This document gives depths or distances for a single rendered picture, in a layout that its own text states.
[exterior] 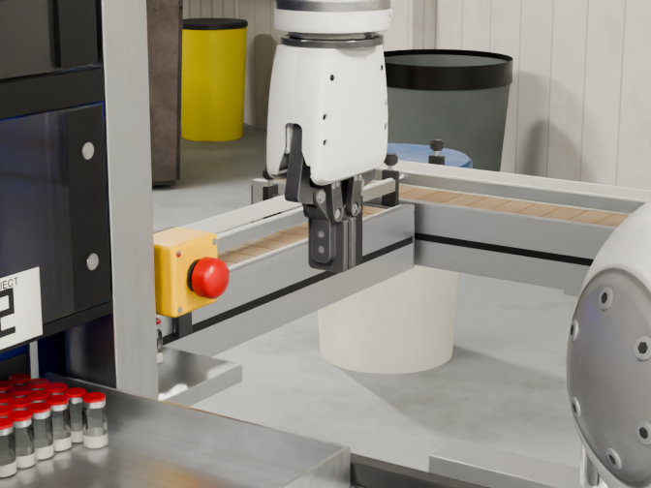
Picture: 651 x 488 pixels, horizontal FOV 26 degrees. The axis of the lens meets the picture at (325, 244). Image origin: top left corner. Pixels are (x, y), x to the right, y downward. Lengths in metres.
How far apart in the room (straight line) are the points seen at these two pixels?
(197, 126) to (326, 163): 6.80
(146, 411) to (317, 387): 2.69
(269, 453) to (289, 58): 0.38
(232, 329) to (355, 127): 0.66
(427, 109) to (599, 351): 4.93
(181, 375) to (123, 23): 0.38
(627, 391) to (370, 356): 3.67
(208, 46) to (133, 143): 6.40
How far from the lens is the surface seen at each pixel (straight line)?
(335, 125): 1.00
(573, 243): 1.89
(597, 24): 5.46
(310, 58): 0.99
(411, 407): 3.84
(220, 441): 1.25
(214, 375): 1.45
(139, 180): 1.31
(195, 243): 1.37
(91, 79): 1.25
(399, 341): 4.05
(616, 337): 0.41
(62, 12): 1.22
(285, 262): 1.71
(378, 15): 1.00
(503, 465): 2.08
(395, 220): 1.93
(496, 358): 4.24
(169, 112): 6.50
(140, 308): 1.33
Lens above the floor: 1.36
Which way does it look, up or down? 14 degrees down
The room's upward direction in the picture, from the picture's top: straight up
